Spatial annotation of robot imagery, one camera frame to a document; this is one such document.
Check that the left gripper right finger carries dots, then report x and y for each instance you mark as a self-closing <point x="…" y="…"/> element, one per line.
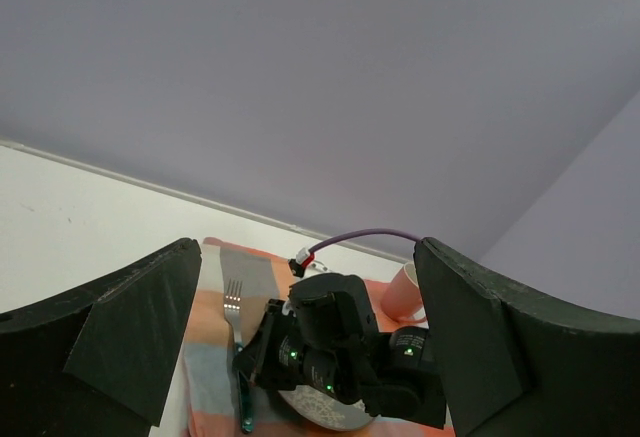
<point x="515" y="361"/>

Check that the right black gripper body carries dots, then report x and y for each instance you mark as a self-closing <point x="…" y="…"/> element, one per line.
<point x="326" y="336"/>

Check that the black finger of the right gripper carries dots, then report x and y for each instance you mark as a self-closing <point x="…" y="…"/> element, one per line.
<point x="258" y="360"/>

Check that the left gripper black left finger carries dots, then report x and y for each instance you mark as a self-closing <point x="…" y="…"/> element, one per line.
<point x="102" y="354"/>

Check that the dark round deer plate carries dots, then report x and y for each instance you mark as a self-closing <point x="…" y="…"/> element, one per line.
<point x="326" y="412"/>

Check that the fork with teal handle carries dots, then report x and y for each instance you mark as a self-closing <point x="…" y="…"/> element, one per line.
<point x="232" y="308"/>

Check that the orange grey checkered cloth napkin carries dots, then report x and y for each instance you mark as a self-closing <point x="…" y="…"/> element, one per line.
<point x="208" y="349"/>

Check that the red white paper cup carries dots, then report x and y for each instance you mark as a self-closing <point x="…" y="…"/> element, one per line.
<point x="402" y="298"/>

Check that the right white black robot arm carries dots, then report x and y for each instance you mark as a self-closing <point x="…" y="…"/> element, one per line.
<point x="421" y="399"/>

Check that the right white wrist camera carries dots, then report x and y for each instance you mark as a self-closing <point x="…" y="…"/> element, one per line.
<point x="303" y="261"/>

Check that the aluminium table edge rail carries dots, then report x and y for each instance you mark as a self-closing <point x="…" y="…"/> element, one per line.
<point x="54" y="196"/>

